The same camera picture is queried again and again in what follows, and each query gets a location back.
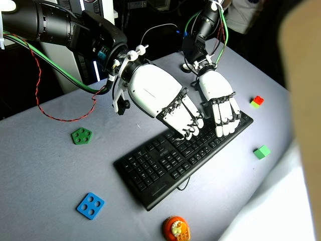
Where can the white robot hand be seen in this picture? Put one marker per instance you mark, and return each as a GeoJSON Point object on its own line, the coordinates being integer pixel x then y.
{"type": "Point", "coordinates": [155, 88]}
{"type": "Point", "coordinates": [215, 85]}

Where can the black computer keyboard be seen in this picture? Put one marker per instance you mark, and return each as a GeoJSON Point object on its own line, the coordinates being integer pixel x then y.
{"type": "Point", "coordinates": [163, 165]}

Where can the black tape roll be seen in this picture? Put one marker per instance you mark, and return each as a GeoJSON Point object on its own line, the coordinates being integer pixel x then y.
{"type": "Point", "coordinates": [185, 67]}

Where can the light green toy brick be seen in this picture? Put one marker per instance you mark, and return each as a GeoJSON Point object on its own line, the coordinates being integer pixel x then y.
{"type": "Point", "coordinates": [254, 104]}

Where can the red toy brick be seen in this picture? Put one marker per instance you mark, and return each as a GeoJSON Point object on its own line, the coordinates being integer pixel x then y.
{"type": "Point", "coordinates": [258, 99]}

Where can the person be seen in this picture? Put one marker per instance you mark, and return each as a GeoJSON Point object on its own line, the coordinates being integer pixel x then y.
{"type": "Point", "coordinates": [245, 17]}

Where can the green cube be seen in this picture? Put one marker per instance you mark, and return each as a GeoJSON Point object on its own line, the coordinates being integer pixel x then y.
{"type": "Point", "coordinates": [262, 152]}

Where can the green pentagon block with holes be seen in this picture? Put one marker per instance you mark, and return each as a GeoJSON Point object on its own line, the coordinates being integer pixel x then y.
{"type": "Point", "coordinates": [81, 136]}

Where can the white column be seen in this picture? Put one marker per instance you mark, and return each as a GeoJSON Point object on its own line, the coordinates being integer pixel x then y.
{"type": "Point", "coordinates": [62, 65]}

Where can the grey table cloth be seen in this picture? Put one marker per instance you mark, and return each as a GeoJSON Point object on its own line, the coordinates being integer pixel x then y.
{"type": "Point", "coordinates": [50, 170]}

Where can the blue square block with holes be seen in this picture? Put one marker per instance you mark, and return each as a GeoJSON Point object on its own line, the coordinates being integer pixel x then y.
{"type": "Point", "coordinates": [90, 206]}

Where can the orange toy cake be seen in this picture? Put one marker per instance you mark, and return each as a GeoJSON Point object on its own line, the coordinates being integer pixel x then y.
{"type": "Point", "coordinates": [175, 228]}

